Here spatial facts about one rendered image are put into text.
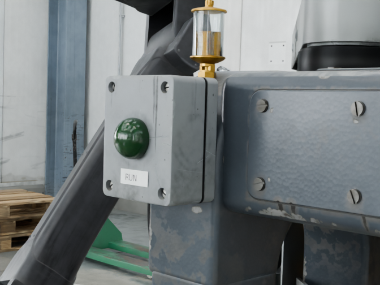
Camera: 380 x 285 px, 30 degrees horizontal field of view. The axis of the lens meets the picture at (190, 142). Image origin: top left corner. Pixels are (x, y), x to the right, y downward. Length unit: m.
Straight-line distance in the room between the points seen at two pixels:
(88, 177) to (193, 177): 0.26
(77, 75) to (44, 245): 8.48
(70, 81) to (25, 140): 0.95
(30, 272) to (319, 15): 0.36
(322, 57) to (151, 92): 0.17
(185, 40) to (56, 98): 8.67
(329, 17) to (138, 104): 0.19
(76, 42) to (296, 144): 8.73
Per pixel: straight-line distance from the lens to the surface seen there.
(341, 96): 0.45
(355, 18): 0.60
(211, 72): 0.57
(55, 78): 9.45
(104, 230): 6.31
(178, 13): 0.84
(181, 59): 0.80
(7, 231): 6.35
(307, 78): 0.48
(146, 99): 0.50
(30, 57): 9.33
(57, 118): 9.45
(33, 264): 0.70
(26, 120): 9.29
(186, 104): 0.49
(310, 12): 0.62
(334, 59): 0.59
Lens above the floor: 1.31
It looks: 3 degrees down
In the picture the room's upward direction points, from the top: 2 degrees clockwise
